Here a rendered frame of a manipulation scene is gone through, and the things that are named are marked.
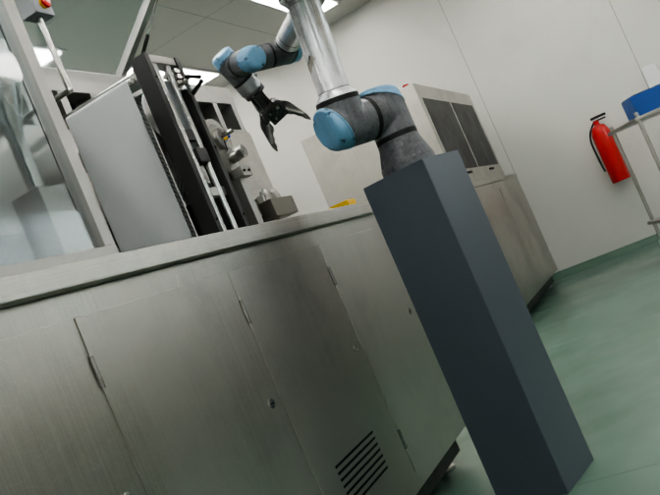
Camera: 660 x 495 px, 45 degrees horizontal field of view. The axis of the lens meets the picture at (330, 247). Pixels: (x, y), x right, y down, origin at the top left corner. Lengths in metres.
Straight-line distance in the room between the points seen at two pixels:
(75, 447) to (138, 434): 0.14
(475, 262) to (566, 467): 0.56
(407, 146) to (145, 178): 0.72
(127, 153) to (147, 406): 1.03
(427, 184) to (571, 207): 4.77
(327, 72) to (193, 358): 0.86
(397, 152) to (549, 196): 4.72
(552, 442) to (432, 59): 5.19
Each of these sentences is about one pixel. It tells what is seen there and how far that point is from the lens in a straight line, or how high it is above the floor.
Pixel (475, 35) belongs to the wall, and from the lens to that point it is 6.91.
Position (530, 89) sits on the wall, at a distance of 6.78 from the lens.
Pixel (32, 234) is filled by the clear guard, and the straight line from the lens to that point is 1.45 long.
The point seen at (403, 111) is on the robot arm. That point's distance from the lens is 2.14.
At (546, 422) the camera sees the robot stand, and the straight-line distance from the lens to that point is 2.12.
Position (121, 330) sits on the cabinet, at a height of 0.77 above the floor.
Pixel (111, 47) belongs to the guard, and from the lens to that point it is 2.88.
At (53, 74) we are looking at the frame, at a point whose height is 1.63.
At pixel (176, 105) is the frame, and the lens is 2.24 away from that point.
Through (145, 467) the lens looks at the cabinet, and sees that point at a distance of 1.38.
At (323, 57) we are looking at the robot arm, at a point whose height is 1.23.
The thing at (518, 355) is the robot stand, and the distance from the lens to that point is 2.09.
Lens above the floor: 0.70
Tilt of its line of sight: 2 degrees up
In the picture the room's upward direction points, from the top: 23 degrees counter-clockwise
